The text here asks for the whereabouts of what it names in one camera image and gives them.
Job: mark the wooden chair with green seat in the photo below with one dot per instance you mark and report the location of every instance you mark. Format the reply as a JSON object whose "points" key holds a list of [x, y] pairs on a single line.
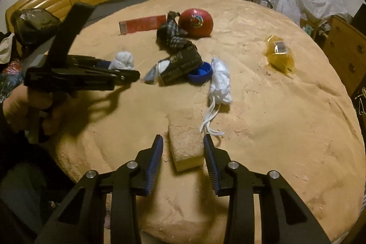
{"points": [[308, 28]]}

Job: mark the red round container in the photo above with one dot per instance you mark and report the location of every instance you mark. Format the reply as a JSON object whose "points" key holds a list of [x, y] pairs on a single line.
{"points": [[194, 22]]}

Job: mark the orange fleece blanket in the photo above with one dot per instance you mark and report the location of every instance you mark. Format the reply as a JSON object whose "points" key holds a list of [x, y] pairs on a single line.
{"points": [[286, 132]]}

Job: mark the dark plaid cloth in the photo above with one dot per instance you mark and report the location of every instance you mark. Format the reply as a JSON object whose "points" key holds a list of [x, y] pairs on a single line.
{"points": [[171, 38]]}

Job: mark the blue plastic cap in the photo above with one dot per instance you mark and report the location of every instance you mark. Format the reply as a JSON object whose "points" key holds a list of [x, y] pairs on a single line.
{"points": [[201, 75]]}

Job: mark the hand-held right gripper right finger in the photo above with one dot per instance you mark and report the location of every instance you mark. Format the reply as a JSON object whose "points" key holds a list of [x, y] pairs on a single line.
{"points": [[210, 164]]}

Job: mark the grey foil wrapper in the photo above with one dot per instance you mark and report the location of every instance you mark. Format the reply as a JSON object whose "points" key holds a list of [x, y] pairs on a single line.
{"points": [[151, 75]]}

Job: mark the black trash bag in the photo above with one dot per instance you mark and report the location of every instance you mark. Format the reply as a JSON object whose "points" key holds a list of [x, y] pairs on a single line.
{"points": [[31, 22]]}

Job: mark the wooden dresser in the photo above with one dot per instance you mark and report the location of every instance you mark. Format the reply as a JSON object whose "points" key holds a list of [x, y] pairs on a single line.
{"points": [[343, 46]]}

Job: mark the dark foil packet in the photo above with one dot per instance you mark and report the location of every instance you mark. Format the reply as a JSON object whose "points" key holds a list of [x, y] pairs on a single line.
{"points": [[183, 61]]}

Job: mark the crinkled clear plastic bag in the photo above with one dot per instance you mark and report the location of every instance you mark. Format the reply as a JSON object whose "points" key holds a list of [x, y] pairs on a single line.
{"points": [[8, 81]]}

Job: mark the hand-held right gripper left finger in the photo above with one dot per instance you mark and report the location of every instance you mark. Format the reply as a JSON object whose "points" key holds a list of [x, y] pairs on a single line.
{"points": [[154, 164]]}

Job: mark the yellow plastic packet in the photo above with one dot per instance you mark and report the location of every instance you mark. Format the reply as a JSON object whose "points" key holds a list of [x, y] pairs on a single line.
{"points": [[278, 58]]}

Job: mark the red cardboard box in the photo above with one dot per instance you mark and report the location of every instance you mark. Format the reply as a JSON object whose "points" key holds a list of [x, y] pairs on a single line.
{"points": [[143, 23]]}

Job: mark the dark grey bed sheet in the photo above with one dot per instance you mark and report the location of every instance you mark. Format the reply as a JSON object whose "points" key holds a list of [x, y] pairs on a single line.
{"points": [[114, 5]]}

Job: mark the person's left hand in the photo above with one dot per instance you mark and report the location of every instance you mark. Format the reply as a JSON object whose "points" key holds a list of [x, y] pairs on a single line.
{"points": [[25, 106]]}

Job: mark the white face mask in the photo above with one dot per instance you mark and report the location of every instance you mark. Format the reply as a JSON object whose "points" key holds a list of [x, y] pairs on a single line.
{"points": [[220, 81]]}

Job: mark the yellow sponge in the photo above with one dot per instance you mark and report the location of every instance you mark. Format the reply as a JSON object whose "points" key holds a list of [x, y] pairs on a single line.
{"points": [[184, 141]]}

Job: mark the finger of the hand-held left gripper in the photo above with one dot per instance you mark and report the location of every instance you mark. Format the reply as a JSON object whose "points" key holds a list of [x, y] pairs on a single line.
{"points": [[120, 78], [91, 62]]}

